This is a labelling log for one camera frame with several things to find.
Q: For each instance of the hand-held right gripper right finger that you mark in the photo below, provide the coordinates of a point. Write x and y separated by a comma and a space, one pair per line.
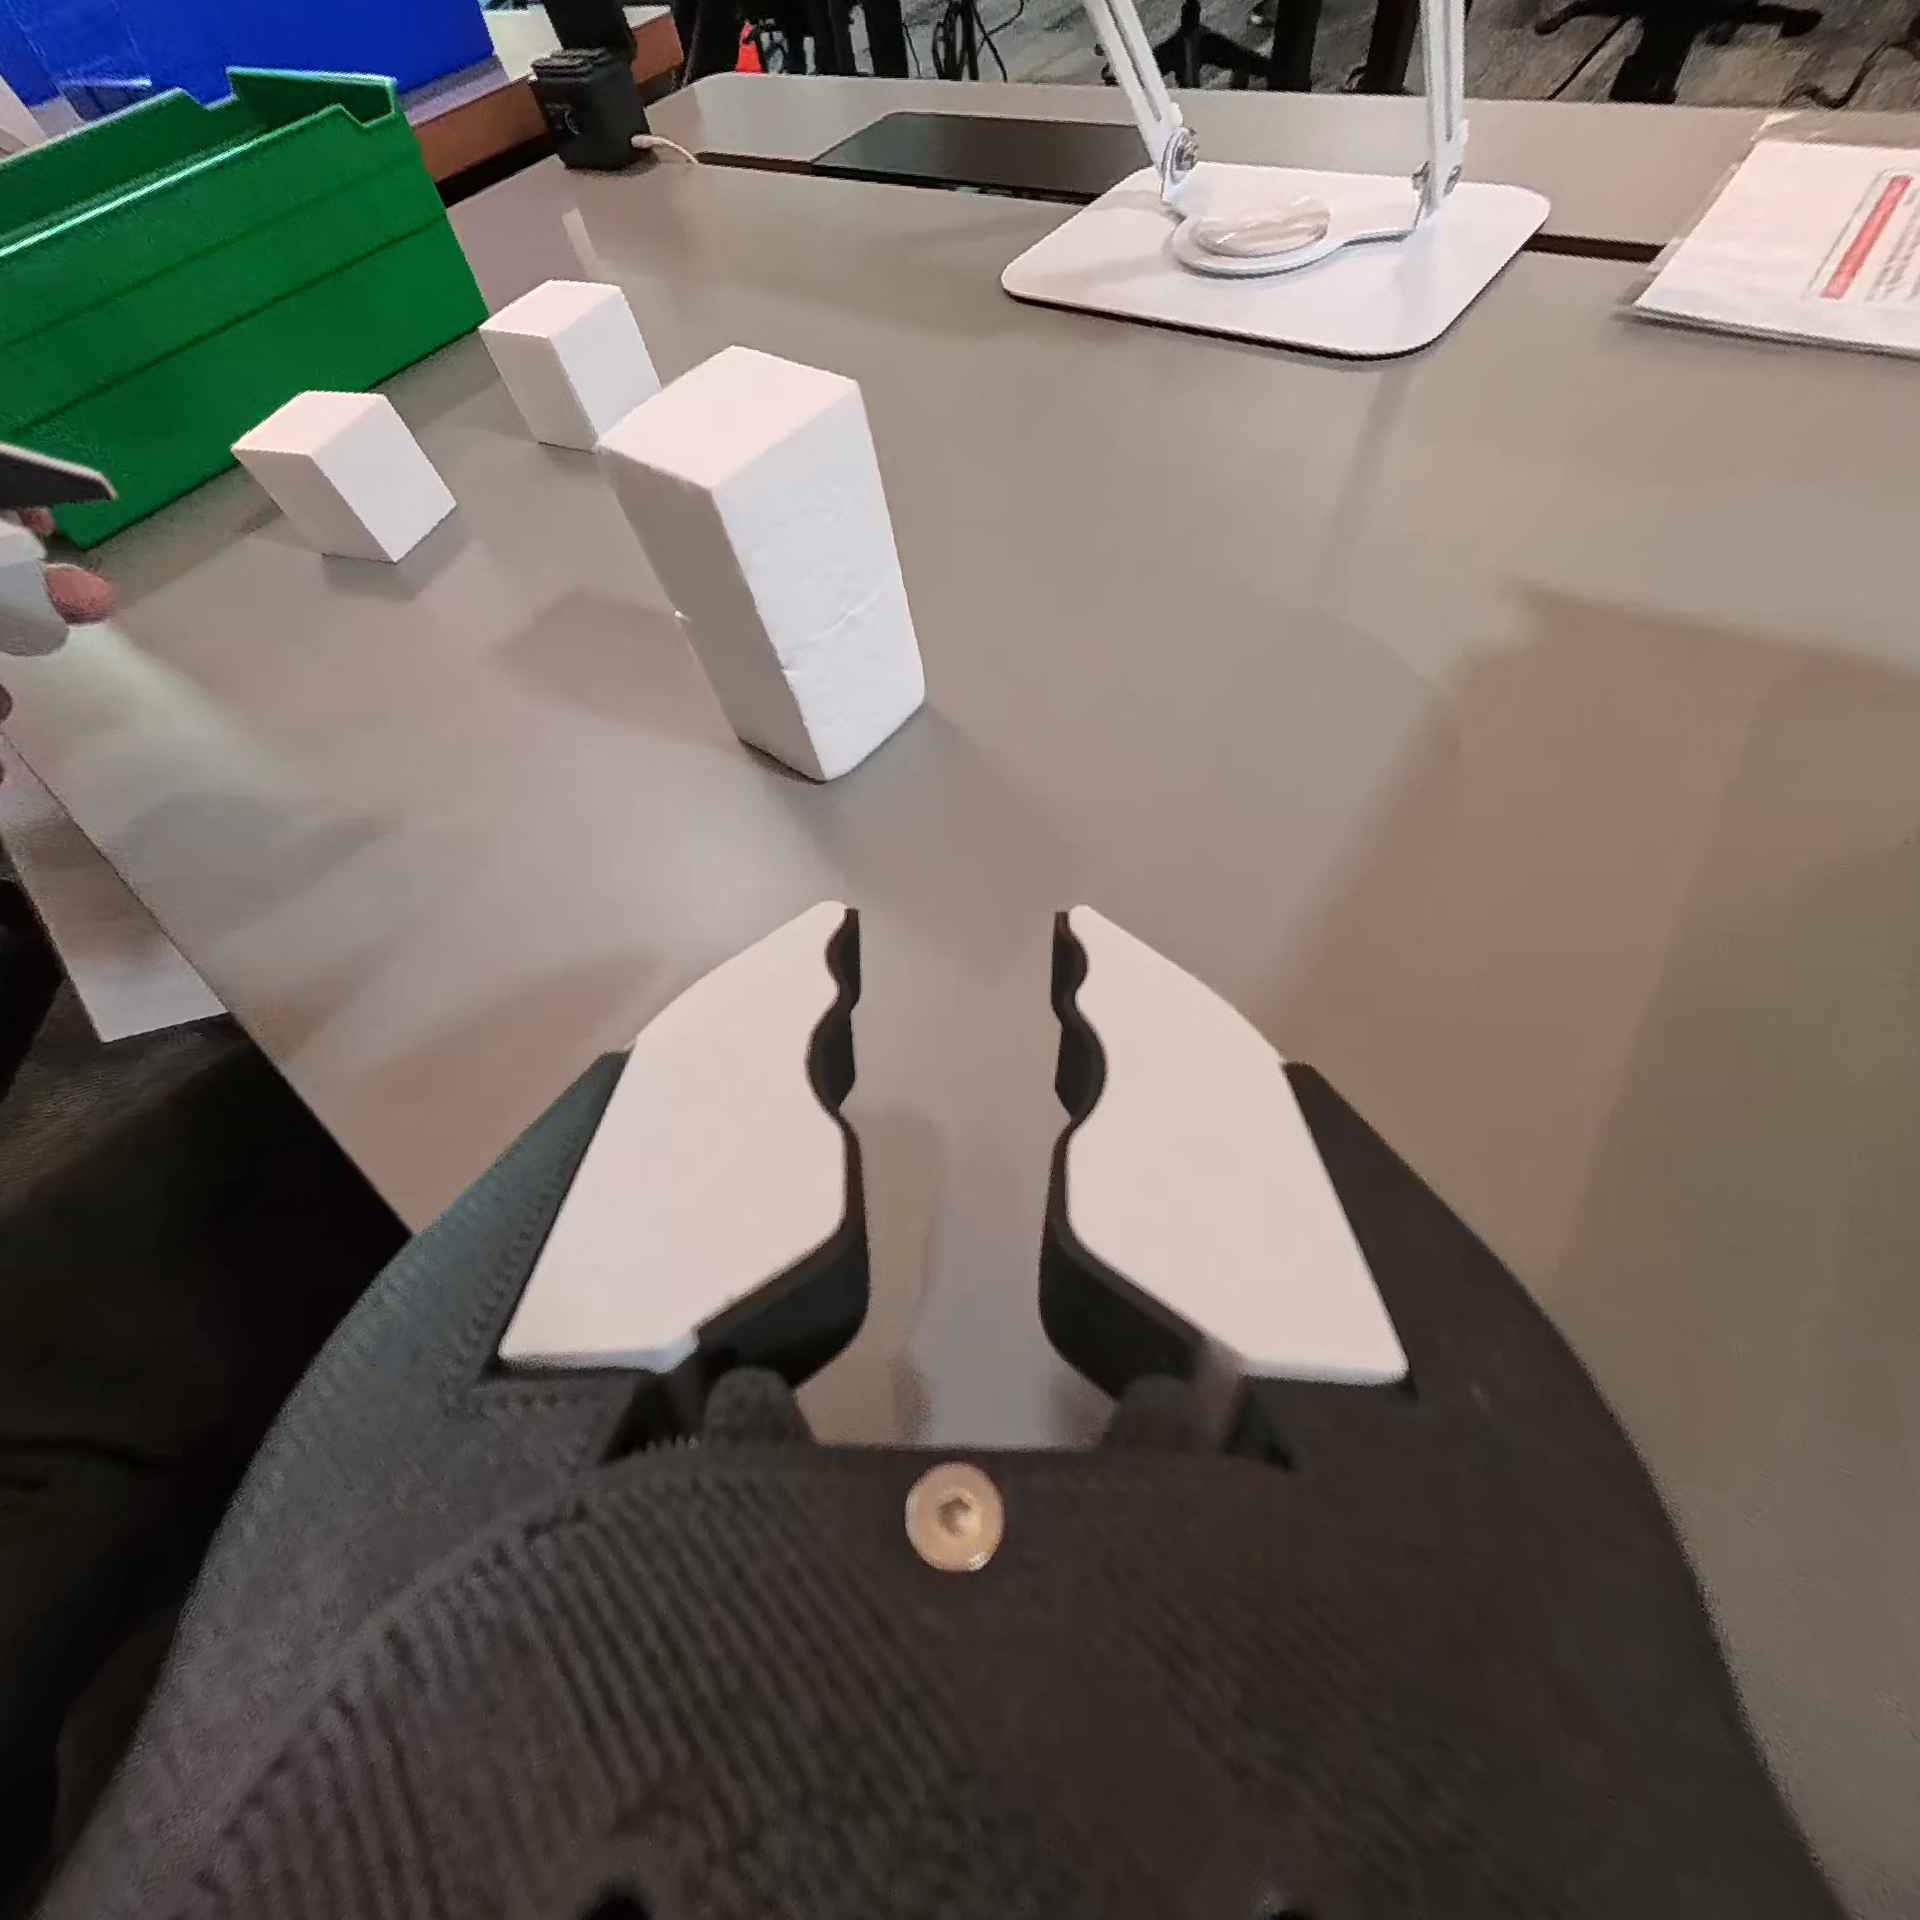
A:
1215, 1182

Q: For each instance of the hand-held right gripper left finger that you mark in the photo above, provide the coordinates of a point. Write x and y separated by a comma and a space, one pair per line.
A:
687, 1170

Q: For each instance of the white foam cube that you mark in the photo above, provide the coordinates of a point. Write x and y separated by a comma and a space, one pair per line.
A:
563, 349
340, 464

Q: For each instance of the tall white foam block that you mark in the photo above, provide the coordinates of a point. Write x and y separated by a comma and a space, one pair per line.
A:
780, 570

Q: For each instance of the person's left hand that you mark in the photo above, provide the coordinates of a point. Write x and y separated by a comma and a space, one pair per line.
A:
85, 594

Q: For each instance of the green plastic bin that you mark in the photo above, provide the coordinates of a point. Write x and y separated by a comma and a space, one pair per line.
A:
227, 298

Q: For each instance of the brown wooden table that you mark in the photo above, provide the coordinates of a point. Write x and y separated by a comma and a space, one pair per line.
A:
495, 133

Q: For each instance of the black charger block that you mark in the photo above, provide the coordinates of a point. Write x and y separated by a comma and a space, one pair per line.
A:
586, 106

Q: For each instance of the white desk lamp stand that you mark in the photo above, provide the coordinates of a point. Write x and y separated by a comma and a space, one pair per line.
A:
1288, 258

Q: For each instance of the black desk mat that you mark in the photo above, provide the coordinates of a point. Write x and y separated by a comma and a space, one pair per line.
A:
991, 156

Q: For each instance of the document in clear sleeve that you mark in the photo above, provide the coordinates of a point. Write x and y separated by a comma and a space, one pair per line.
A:
1785, 242

